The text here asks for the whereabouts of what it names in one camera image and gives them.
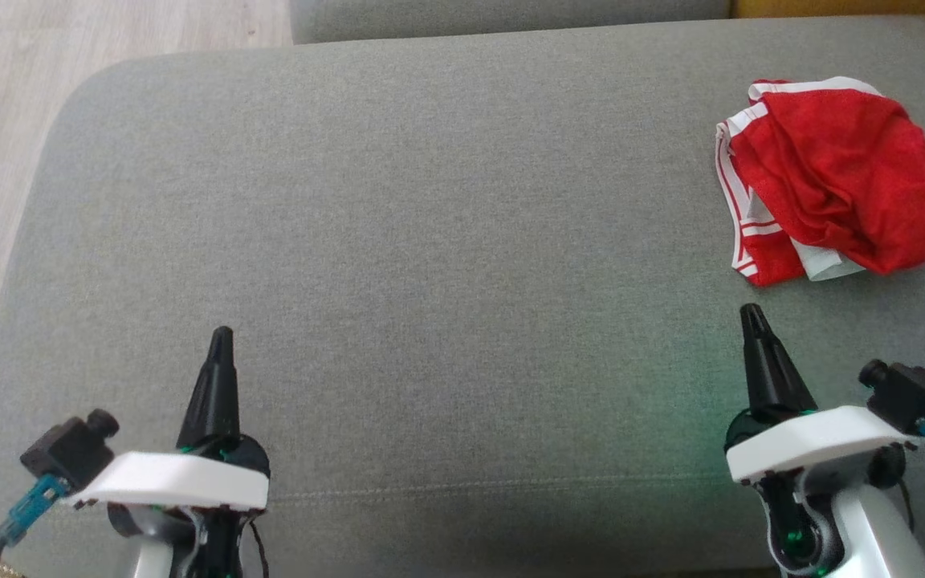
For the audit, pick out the red shorts with white stripe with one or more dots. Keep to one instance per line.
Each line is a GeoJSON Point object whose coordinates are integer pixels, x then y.
{"type": "Point", "coordinates": [848, 177]}

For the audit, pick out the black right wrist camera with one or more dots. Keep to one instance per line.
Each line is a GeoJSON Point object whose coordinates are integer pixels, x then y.
{"type": "Point", "coordinates": [912, 393]}

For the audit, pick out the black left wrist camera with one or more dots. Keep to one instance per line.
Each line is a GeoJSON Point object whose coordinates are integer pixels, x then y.
{"type": "Point", "coordinates": [69, 449]}

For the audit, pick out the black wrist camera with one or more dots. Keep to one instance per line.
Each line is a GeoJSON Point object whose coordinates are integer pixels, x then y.
{"type": "Point", "coordinates": [912, 393]}
{"type": "Point", "coordinates": [69, 449]}

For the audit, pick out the grey sofa seat cushion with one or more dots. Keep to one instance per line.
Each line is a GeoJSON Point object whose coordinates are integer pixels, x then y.
{"type": "Point", "coordinates": [430, 281]}

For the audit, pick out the grey sofa back cushion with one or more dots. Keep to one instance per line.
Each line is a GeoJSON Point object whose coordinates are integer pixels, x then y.
{"type": "Point", "coordinates": [511, 18]}

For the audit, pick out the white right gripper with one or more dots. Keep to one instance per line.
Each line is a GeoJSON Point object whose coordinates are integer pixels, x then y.
{"type": "Point", "coordinates": [816, 441]}

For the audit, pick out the yellow pillow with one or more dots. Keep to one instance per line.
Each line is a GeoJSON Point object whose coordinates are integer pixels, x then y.
{"type": "Point", "coordinates": [848, 6]}

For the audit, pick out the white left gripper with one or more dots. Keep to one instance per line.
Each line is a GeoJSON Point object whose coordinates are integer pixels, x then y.
{"type": "Point", "coordinates": [173, 482]}

